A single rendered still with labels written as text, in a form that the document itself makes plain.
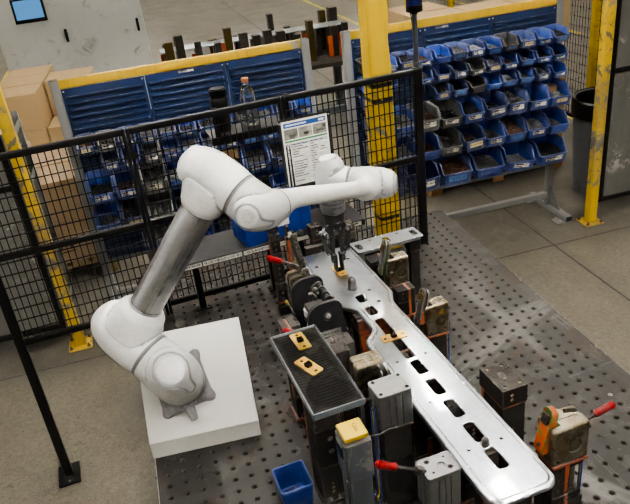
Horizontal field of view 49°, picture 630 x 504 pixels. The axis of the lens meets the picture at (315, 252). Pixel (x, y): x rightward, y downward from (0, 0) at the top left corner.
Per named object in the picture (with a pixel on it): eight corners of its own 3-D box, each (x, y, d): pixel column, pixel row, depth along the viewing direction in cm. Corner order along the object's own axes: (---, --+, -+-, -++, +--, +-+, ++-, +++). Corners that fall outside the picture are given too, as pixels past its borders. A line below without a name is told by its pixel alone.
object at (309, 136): (335, 178, 303) (328, 110, 289) (287, 190, 298) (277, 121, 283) (334, 177, 305) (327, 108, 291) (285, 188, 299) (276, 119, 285)
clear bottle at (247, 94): (261, 125, 289) (254, 77, 280) (246, 128, 287) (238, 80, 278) (257, 121, 294) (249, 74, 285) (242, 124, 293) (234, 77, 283)
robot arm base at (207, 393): (169, 432, 224) (166, 430, 218) (146, 369, 230) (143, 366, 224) (222, 409, 227) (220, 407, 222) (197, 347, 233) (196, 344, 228)
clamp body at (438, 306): (458, 386, 241) (456, 302, 224) (426, 397, 237) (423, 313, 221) (445, 372, 248) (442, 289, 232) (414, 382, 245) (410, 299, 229)
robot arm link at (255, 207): (300, 198, 195) (262, 171, 197) (274, 211, 179) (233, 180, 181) (278, 234, 200) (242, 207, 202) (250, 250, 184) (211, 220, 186)
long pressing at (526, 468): (571, 481, 163) (572, 476, 162) (488, 514, 157) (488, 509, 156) (348, 246, 280) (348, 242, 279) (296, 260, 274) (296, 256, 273)
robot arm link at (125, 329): (125, 384, 212) (72, 340, 215) (154, 364, 227) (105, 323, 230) (241, 181, 182) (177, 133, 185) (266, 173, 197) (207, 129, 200)
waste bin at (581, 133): (650, 192, 515) (662, 96, 481) (591, 206, 505) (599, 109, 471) (607, 170, 558) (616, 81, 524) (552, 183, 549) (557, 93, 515)
